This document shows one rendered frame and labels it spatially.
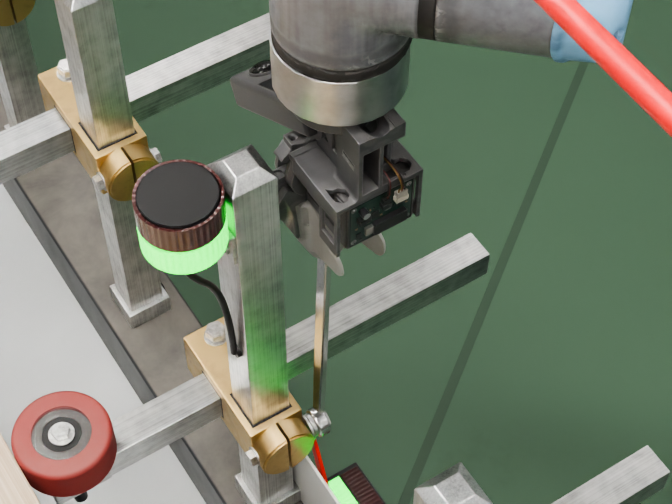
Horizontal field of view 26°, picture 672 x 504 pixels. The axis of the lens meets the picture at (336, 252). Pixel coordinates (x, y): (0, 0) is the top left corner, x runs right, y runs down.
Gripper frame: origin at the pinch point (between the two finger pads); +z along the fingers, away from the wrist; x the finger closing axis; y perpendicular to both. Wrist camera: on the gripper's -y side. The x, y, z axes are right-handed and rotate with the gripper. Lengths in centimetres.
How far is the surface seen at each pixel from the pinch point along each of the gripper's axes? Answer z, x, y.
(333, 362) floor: 101, 28, -43
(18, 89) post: 20, -8, -46
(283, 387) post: 10.7, -6.5, 4.0
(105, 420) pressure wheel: 10.5, -20.1, -0.9
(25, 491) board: 11.2, -28.0, 1.0
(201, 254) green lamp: -13.6, -12.8, 5.2
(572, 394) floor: 101, 56, -19
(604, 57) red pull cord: -63, -15, 39
